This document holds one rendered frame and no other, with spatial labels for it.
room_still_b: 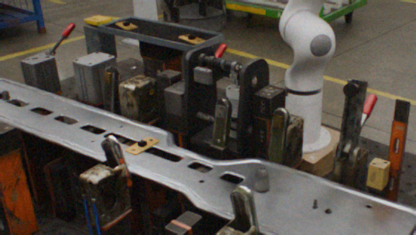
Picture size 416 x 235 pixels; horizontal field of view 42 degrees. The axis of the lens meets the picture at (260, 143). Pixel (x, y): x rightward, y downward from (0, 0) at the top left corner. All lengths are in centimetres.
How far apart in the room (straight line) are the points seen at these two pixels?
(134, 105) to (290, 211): 59
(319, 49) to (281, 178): 50
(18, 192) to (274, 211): 72
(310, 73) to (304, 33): 14
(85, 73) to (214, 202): 64
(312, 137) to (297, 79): 21
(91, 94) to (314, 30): 65
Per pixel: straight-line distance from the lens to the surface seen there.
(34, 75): 180
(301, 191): 114
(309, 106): 169
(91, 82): 158
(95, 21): 180
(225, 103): 129
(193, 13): 417
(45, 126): 150
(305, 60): 157
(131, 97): 148
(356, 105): 113
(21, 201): 154
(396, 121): 111
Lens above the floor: 162
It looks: 28 degrees down
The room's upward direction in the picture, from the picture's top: straight up
